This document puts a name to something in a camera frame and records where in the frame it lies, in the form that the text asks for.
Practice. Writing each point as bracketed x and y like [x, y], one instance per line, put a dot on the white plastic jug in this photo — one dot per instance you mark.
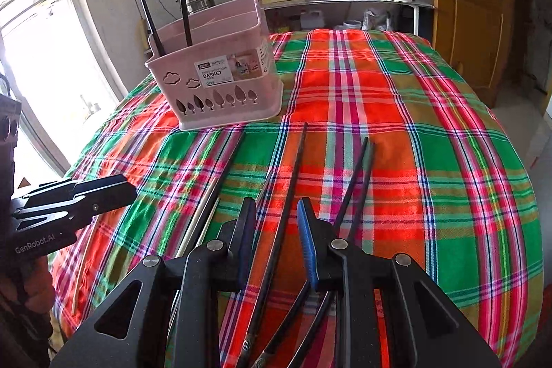
[311, 21]

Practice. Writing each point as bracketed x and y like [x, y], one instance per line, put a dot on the crumpled plastic bag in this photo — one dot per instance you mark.
[375, 21]

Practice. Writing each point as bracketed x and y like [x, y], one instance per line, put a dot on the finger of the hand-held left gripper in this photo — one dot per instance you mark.
[108, 200]
[86, 185]

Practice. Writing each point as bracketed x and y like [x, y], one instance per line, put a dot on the white plastic tub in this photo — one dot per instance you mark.
[352, 25]

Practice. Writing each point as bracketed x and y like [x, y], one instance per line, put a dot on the person's left forearm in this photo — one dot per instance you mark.
[21, 333]

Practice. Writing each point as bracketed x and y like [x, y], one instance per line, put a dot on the plaid tablecloth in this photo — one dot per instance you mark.
[388, 113]

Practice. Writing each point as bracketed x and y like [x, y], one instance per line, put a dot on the thin dark chopstick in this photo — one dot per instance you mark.
[226, 165]
[266, 187]

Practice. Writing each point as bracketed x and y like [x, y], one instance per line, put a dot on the pink plastic chopstick basket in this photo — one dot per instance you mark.
[224, 100]

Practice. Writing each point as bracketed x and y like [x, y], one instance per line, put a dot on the white window frame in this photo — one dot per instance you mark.
[82, 19]

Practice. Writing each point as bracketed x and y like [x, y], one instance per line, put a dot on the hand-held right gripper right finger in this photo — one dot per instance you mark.
[307, 247]

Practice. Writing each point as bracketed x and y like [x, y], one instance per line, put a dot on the pale chopstick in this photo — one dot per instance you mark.
[207, 220]
[200, 210]

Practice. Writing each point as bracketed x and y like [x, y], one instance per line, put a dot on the wooden door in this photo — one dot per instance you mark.
[470, 27]

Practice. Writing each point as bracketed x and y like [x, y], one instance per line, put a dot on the white power strip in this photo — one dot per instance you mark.
[141, 34]

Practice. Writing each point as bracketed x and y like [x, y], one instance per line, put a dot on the metal shelf table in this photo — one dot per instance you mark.
[345, 0]

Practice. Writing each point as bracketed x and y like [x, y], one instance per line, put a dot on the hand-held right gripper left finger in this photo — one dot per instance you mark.
[248, 247]

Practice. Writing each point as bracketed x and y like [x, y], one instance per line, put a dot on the person's left hand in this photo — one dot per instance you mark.
[39, 286]

